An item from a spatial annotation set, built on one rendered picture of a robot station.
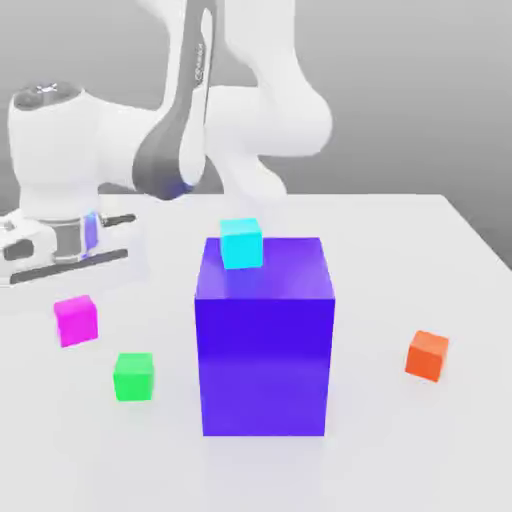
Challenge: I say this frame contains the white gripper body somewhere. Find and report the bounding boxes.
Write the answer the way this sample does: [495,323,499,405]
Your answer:
[0,248,142,290]

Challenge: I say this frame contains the small magenta cube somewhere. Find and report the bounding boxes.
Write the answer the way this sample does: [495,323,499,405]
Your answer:
[53,294,100,348]

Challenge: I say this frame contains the small green cube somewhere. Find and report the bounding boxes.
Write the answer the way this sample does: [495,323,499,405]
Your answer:
[112,352,155,402]

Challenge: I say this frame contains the small cyan cube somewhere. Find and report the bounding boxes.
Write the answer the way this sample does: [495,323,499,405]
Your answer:
[219,217,265,270]

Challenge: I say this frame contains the small orange cube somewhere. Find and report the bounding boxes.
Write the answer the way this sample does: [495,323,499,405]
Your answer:
[404,330,450,384]

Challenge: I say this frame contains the large blue box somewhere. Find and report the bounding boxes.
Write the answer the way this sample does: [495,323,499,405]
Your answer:
[194,236,336,438]

